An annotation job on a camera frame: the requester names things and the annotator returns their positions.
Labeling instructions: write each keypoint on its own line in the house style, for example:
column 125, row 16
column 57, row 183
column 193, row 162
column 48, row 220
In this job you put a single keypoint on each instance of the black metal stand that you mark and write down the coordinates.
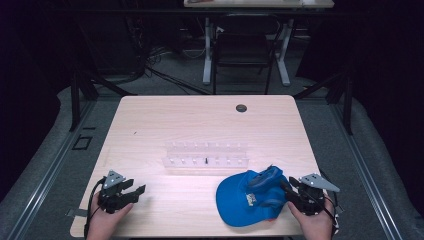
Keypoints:
column 333, row 93
column 88, row 83

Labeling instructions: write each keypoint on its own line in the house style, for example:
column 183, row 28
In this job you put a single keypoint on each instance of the person's left hand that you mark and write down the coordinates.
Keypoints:
column 106, row 221

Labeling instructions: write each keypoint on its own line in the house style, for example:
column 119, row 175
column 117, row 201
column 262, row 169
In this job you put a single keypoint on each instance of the black chair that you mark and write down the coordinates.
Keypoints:
column 245, row 46

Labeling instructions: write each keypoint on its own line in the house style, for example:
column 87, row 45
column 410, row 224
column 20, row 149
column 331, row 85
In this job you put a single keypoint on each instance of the clear acrylic rack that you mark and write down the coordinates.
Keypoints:
column 206, row 154

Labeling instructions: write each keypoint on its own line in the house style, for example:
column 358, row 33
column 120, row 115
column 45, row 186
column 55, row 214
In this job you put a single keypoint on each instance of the blue baseball cap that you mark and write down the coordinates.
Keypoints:
column 250, row 197

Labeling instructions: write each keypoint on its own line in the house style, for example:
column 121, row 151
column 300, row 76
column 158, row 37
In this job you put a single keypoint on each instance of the black tape square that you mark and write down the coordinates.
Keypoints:
column 82, row 142

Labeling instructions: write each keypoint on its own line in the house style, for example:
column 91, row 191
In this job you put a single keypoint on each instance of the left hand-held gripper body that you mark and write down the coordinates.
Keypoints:
column 111, row 193

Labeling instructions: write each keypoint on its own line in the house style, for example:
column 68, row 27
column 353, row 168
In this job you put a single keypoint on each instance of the person's right hand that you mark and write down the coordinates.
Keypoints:
column 315, row 223

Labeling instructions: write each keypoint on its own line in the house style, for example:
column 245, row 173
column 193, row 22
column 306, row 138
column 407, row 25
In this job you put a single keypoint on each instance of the grey table grommet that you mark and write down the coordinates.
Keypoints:
column 241, row 108

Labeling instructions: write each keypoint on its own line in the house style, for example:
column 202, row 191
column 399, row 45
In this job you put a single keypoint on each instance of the white-legged desk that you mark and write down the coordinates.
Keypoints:
column 256, row 20

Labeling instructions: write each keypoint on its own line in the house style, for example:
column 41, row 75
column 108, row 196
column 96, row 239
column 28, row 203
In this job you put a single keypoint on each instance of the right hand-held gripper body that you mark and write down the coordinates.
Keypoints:
column 311, row 195

